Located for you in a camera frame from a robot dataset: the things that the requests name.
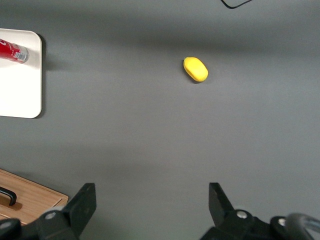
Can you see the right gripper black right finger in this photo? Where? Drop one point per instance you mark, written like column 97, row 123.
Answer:
column 222, row 210

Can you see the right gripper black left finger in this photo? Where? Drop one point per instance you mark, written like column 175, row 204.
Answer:
column 80, row 207

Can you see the white rectangular tray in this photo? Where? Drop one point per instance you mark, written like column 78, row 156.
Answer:
column 20, row 87

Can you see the wooden drawer cabinet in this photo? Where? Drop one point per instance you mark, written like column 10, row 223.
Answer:
column 60, row 196

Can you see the wooden drawer front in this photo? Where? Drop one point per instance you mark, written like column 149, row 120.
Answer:
column 32, row 193
column 25, row 215

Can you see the yellow lemon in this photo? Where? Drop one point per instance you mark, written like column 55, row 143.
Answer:
column 196, row 69

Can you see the red soda can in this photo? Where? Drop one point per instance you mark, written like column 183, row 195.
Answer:
column 7, row 50

